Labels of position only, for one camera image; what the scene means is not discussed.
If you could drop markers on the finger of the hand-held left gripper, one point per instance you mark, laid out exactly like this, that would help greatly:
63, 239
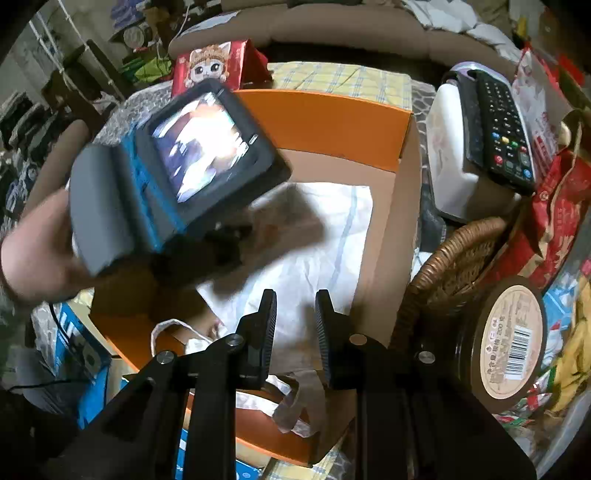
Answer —
198, 254

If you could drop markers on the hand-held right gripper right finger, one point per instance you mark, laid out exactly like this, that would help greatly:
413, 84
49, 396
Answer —
323, 332

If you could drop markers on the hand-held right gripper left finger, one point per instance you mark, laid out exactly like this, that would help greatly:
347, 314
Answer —
267, 323

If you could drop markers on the red cartoon cat box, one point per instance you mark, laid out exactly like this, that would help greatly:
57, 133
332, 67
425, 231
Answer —
207, 64

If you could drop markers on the orange cardboard box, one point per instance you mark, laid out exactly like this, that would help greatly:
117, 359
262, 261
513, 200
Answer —
323, 120

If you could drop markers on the person's left hand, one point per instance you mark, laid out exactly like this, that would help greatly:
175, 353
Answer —
37, 258

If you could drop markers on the white plastic bag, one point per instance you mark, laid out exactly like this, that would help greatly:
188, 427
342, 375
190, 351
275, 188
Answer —
304, 240

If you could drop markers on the grey patterned cloth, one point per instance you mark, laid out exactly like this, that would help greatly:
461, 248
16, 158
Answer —
134, 110

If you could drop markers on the green bag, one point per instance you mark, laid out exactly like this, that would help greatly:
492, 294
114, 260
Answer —
143, 69

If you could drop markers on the brown wicker basket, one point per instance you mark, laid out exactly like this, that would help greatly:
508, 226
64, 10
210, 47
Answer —
452, 267

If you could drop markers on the blue cardboard box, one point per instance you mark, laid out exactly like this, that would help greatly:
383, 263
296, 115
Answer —
78, 350

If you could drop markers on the round brown lidded tub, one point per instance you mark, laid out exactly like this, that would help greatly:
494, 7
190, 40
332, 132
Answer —
508, 341

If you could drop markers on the yellow checked cloth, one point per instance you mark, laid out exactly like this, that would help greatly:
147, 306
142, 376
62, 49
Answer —
332, 78

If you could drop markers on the yellow snack packet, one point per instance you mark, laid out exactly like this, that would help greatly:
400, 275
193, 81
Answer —
572, 369

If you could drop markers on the beige sofa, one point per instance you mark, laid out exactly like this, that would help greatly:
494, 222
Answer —
323, 27

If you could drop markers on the red snack packet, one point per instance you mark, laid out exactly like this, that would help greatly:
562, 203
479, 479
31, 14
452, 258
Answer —
558, 207

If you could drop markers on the black remote control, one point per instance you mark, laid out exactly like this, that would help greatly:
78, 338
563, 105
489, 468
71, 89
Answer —
501, 129

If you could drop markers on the white red printed bag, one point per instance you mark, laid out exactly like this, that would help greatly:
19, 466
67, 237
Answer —
538, 101

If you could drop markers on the white clothes pile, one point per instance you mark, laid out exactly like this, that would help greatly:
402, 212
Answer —
461, 23

